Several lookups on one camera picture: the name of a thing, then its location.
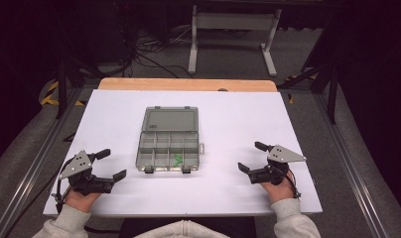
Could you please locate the grey transparent compartment box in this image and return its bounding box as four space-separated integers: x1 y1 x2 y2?
135 105 205 175

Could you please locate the hand-held gripper cable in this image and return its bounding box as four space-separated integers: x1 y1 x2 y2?
51 158 74 213
285 169 303 200

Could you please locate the person's torso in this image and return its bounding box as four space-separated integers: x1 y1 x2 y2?
118 216 258 238

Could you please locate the person's right hand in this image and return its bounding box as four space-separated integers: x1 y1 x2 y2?
259 173 297 204

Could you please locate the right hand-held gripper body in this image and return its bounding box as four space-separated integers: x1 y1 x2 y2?
249 144 308 186

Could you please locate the white metal stand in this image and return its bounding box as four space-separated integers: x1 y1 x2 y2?
188 4 283 77

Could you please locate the bundle of floor cables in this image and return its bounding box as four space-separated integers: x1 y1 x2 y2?
122 24 197 79

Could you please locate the aluminium floor rail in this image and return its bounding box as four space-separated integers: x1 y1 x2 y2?
0 88 85 238
311 93 394 238

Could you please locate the right hand-held gripper cable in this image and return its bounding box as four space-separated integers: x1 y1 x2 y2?
285 169 303 200

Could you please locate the white board mat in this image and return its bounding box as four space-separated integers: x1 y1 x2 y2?
43 88 324 218

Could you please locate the black tripod stand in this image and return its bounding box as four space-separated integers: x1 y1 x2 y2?
277 60 339 126
54 58 92 121

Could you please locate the person's left hand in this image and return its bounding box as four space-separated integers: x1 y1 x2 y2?
64 189 102 213

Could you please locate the yellow black floor tape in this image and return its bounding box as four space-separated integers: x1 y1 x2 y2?
39 80 86 107

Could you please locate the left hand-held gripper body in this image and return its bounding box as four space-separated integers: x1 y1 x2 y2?
58 150 115 195

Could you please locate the left hand-held gripper cable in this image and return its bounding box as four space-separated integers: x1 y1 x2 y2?
51 158 74 213

